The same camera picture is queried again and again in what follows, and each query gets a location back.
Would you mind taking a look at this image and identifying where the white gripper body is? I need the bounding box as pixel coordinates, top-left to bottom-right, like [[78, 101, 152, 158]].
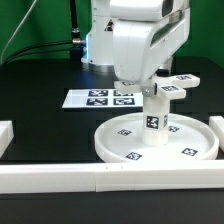
[[113, 9, 190, 84]]

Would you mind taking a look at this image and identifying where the white front rail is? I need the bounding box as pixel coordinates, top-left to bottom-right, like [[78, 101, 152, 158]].
[[0, 160, 224, 194]]

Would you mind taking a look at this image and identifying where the white round table top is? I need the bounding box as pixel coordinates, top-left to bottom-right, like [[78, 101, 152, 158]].
[[94, 112, 219, 163]]

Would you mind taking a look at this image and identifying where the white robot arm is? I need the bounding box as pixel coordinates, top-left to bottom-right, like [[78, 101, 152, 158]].
[[82, 0, 190, 96]]

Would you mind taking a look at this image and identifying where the white left bracket block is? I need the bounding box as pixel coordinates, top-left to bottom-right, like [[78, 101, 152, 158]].
[[0, 121, 14, 158]]

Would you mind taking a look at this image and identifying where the grey thin cable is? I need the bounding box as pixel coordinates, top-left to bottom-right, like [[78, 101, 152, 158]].
[[0, 0, 38, 63]]

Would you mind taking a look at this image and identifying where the black cable with connector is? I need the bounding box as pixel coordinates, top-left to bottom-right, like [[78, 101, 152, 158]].
[[0, 37, 87, 66]]

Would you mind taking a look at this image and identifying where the white cross-shaped table base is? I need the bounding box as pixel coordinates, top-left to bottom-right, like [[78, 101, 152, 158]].
[[114, 74, 200, 100]]

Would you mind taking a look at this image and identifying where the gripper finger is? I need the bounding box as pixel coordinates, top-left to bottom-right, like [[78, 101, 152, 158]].
[[156, 57, 173, 75], [142, 79, 157, 97]]

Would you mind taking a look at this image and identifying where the black vertical cable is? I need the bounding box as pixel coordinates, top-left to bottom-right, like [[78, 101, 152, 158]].
[[68, 0, 81, 39]]

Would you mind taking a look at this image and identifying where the white marker sheet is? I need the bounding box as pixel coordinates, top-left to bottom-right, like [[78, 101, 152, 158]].
[[62, 89, 143, 109]]

